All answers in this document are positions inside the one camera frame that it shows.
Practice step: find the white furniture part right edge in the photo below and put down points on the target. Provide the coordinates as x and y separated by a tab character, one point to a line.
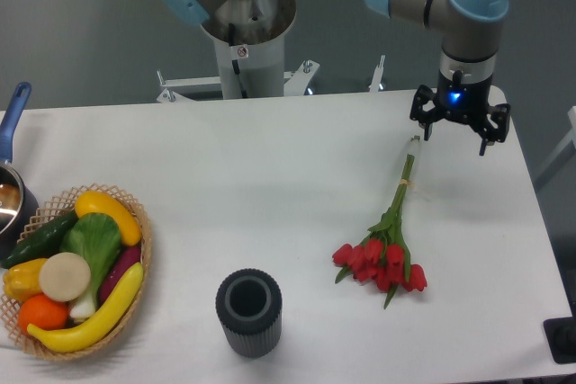
561	154

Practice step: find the white metal mounting frame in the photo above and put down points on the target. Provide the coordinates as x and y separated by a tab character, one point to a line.
302	81

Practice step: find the black device at table edge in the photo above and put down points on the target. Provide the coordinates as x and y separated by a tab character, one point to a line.
560	335

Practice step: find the yellow bell pepper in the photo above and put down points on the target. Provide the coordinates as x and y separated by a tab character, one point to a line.
22	281

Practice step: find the purple sweet potato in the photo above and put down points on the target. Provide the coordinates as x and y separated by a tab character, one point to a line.
127	258

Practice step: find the yellow squash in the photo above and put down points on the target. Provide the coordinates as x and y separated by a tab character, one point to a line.
100	202

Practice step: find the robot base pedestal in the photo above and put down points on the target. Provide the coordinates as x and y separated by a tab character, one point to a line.
248	39

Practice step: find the blue handled saucepan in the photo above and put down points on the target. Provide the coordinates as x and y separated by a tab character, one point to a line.
18	203

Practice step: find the orange fruit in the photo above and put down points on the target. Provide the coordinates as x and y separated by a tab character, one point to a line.
42	312

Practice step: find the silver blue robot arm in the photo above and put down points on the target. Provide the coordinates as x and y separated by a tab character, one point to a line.
471	32

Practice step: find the beige round disc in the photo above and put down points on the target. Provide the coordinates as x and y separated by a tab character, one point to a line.
64	277

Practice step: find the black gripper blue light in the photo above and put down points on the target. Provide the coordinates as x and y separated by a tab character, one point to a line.
461	96

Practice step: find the woven wicker basket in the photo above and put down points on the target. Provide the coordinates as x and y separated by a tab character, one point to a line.
58	206

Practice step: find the green cucumber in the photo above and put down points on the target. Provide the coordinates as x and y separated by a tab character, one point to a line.
43	242

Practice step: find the dark grey ribbed vase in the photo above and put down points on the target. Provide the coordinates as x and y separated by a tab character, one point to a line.
249	306

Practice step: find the yellow banana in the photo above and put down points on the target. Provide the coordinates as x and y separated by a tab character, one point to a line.
100	324

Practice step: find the green lettuce leaf vegetable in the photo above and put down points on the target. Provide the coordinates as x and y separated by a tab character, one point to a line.
95	237

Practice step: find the red tulip bouquet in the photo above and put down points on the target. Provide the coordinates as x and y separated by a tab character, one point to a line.
383	256

